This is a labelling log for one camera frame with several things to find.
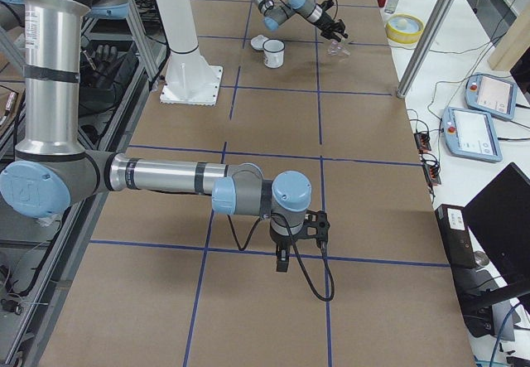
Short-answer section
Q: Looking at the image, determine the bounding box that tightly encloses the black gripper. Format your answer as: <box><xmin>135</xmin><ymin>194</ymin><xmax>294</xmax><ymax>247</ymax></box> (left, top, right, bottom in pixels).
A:
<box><xmin>271</xmin><ymin>230</ymin><xmax>292</xmax><ymax>273</ymax></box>
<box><xmin>316</xmin><ymin>9</ymin><xmax>349</xmax><ymax>40</ymax></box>

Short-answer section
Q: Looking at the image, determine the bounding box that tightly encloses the white enamel mug blue rim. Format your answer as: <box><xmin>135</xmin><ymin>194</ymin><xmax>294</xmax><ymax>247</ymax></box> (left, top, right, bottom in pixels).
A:
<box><xmin>263</xmin><ymin>39</ymin><xmax>285</xmax><ymax>69</ymax></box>

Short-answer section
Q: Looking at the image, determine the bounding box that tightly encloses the yellow rimmed bowl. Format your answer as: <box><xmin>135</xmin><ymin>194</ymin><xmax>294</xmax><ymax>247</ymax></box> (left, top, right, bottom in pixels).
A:
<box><xmin>385</xmin><ymin>14</ymin><xmax>424</xmax><ymax>45</ymax></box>

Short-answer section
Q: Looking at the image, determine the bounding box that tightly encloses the white ceramic lid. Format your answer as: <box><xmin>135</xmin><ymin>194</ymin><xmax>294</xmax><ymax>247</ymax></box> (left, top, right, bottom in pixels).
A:
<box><xmin>250</xmin><ymin>34</ymin><xmax>268</xmax><ymax>51</ymax></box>

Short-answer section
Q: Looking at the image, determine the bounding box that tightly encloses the orange connector block far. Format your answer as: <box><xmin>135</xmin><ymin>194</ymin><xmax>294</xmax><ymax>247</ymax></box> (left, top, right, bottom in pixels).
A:
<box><xmin>414</xmin><ymin>131</ymin><xmax>431</xmax><ymax>153</ymax></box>

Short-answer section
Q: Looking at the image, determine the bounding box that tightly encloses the orange connector block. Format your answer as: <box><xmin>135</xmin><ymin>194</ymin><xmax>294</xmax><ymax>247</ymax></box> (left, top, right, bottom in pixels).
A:
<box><xmin>422</xmin><ymin>161</ymin><xmax>441</xmax><ymax>186</ymax></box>
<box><xmin>414</xmin><ymin>131</ymin><xmax>431</xmax><ymax>153</ymax></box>

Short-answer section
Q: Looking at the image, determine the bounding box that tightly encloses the near teach pendant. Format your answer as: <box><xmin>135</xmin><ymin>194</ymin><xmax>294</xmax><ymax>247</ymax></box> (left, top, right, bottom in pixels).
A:
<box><xmin>441</xmin><ymin>107</ymin><xmax>503</xmax><ymax>162</ymax></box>

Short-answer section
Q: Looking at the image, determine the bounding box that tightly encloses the teach pendant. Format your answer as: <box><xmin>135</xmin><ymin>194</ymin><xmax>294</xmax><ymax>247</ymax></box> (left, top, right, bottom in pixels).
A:
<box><xmin>441</xmin><ymin>107</ymin><xmax>503</xmax><ymax>162</ymax></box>
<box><xmin>465</xmin><ymin>73</ymin><xmax>517</xmax><ymax>121</ymax></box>

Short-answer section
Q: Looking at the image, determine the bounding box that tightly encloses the orange connector block near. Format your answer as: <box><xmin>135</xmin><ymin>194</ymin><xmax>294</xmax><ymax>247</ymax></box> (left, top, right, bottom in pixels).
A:
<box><xmin>422</xmin><ymin>161</ymin><xmax>441</xmax><ymax>186</ymax></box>

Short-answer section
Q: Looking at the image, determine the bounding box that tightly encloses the far teach pendant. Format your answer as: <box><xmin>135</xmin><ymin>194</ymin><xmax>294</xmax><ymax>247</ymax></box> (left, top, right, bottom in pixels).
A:
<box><xmin>465</xmin><ymin>73</ymin><xmax>517</xmax><ymax>121</ymax></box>

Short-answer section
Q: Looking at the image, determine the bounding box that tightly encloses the black box with label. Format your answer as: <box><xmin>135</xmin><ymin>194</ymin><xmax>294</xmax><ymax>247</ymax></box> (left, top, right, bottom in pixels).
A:
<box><xmin>435</xmin><ymin>204</ymin><xmax>475</xmax><ymax>268</ymax></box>

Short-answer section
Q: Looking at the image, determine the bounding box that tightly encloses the wooden board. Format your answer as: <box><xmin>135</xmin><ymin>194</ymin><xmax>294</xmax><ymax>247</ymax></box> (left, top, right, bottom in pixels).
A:
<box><xmin>488</xmin><ymin>5</ymin><xmax>530</xmax><ymax>71</ymax></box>

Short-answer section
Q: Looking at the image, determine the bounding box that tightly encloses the black monitor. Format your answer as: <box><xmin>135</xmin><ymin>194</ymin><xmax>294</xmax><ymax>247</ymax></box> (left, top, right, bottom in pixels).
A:
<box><xmin>463</xmin><ymin>162</ymin><xmax>530</xmax><ymax>283</ymax></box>

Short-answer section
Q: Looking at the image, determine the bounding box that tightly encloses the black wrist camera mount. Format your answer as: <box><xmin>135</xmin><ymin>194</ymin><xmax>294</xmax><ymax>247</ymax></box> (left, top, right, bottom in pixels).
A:
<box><xmin>297</xmin><ymin>210</ymin><xmax>330</xmax><ymax>255</ymax></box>
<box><xmin>320</xmin><ymin>0</ymin><xmax>337</xmax><ymax>11</ymax></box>

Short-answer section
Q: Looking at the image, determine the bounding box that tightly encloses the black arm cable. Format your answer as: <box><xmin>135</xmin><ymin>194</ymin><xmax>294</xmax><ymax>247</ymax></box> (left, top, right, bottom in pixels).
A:
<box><xmin>226</xmin><ymin>211</ymin><xmax>335</xmax><ymax>302</ymax></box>

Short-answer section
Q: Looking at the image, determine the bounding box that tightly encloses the aluminium frame post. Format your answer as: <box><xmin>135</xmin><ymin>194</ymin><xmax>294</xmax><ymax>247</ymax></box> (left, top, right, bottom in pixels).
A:
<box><xmin>397</xmin><ymin>0</ymin><xmax>454</xmax><ymax>99</ymax></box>

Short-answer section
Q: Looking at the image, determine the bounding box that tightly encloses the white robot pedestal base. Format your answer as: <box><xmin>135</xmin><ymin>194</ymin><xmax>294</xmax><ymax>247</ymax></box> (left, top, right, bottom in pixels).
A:
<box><xmin>156</xmin><ymin>0</ymin><xmax>223</xmax><ymax>106</ymax></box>

